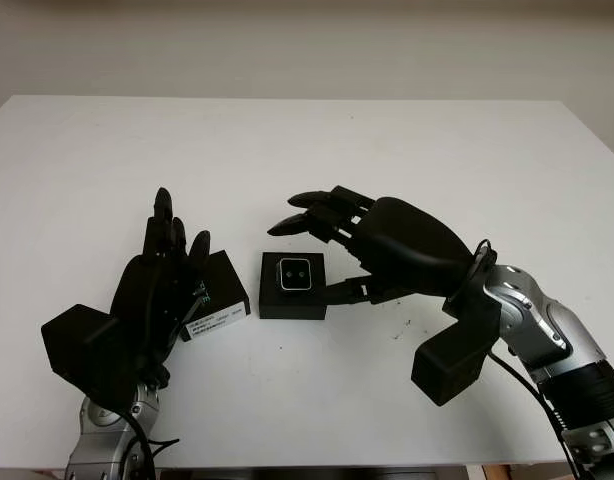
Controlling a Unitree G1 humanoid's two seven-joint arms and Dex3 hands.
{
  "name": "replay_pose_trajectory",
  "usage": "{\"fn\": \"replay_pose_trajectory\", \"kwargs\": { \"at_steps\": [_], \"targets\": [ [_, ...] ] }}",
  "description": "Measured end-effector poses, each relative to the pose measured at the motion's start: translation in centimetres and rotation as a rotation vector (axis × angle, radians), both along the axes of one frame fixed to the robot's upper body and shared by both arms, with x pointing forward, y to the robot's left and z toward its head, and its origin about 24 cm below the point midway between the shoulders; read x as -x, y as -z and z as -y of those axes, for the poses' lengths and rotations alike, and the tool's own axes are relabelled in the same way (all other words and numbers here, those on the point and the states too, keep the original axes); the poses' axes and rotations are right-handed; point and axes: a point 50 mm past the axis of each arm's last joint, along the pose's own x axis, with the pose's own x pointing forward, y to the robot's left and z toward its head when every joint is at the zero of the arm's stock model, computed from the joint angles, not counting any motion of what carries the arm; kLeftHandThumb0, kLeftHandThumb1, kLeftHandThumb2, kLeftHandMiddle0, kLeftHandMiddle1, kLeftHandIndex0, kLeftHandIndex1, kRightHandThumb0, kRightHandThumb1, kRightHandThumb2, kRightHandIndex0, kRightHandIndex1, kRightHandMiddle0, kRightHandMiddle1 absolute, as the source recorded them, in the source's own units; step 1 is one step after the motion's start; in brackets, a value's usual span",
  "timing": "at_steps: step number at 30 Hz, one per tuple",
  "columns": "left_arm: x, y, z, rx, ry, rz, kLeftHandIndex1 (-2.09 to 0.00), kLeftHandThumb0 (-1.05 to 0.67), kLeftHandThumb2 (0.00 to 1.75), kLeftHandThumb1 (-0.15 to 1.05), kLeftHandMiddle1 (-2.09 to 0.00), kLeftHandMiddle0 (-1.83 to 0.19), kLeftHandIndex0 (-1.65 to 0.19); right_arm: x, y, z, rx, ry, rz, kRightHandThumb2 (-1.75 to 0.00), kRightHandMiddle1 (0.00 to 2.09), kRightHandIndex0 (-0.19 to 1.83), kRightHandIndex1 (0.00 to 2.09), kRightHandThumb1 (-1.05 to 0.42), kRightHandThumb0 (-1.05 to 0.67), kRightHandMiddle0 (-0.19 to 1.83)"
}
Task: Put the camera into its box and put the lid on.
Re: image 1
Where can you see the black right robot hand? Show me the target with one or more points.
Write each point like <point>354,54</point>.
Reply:
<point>412,250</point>

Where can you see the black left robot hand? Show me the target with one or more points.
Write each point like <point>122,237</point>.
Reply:
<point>147,300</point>

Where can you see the black RealSense box lid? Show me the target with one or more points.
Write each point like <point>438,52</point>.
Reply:
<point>227,285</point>

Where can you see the small silver depth camera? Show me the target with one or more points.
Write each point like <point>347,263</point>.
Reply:
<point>297,274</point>

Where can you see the dark robot torso edge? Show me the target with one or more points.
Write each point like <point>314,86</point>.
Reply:
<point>312,475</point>

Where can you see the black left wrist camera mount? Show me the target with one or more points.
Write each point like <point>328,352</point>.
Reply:
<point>82,345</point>

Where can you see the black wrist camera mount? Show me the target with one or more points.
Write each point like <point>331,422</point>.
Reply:
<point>452,365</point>
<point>82,345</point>

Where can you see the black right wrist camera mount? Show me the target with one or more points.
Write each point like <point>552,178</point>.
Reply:
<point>452,365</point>

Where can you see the black camera box base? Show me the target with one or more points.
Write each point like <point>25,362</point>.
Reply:
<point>287,310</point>

